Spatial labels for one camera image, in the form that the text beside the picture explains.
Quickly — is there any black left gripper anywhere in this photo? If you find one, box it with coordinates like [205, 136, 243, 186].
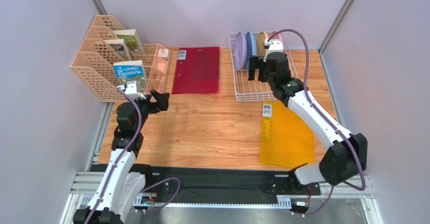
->
[127, 90, 169, 132]

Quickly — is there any blue plate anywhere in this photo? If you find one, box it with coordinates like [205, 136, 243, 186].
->
[245, 32, 257, 69]

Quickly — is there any purple plate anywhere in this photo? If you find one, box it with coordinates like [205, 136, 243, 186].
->
[234, 32, 247, 71]

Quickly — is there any pink plate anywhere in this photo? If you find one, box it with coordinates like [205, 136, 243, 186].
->
[269, 31, 286, 49]

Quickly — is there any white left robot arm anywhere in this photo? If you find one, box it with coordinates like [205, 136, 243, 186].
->
[73, 90, 170, 223]

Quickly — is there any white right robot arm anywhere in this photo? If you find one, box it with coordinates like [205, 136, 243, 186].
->
[248, 52, 367, 191]

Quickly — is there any blue Treehouse book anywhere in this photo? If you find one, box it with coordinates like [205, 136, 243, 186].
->
[113, 60, 147, 93]

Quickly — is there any red plastic folder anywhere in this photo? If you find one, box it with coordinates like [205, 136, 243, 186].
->
[172, 47, 220, 94]

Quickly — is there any small white box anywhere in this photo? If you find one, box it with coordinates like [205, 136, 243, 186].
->
[157, 48, 170, 59]

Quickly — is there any middle book in organizer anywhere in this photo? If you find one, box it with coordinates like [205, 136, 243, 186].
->
[104, 39, 131, 61]

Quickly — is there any green book in organizer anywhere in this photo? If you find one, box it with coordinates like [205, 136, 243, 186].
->
[114, 29, 146, 54]

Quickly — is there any orange plastic folder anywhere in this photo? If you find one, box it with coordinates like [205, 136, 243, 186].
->
[259, 101, 315, 169]

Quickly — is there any beige plastic file organizer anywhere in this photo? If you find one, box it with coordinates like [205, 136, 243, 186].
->
[71, 15, 172, 102]

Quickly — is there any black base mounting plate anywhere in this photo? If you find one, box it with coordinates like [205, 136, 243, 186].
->
[131, 164, 321, 204]

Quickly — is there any white wire dish rack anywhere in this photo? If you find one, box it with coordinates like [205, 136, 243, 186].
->
[228, 31, 300, 102]

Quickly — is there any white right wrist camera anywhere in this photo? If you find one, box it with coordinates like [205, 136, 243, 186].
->
[263, 39, 284, 62]

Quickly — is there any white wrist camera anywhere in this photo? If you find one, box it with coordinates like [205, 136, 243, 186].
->
[117, 81, 146, 100]
[263, 39, 284, 62]

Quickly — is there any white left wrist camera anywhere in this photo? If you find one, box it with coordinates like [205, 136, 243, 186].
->
[117, 81, 146, 100]

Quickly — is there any aluminium frame rail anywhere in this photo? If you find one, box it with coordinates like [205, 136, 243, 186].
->
[60, 171, 384, 224]

